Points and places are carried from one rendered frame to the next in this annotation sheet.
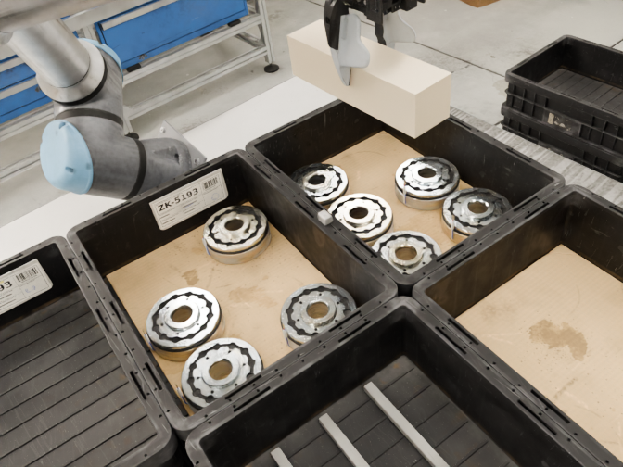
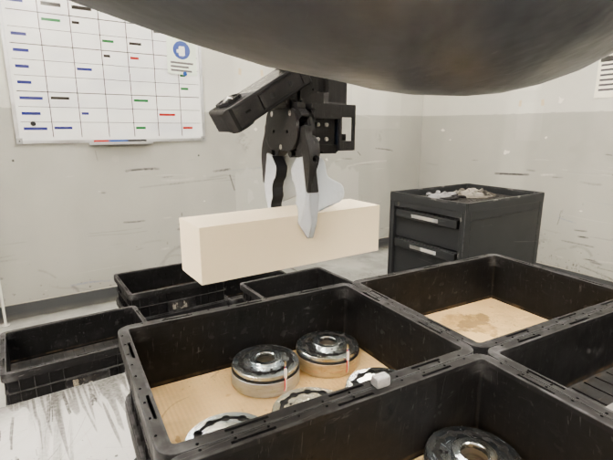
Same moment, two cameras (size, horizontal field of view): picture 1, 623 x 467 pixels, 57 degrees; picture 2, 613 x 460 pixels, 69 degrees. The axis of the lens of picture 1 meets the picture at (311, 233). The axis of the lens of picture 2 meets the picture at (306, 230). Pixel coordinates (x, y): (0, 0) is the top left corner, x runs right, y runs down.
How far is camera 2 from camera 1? 83 cm
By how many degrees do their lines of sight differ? 82
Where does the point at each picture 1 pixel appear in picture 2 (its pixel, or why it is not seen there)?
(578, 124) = (107, 371)
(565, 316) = not seen: hidden behind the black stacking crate
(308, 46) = (242, 224)
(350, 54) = (325, 193)
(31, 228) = not seen: outside the picture
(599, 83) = (60, 353)
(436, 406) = not seen: hidden behind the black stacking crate
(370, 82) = (333, 221)
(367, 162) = (189, 412)
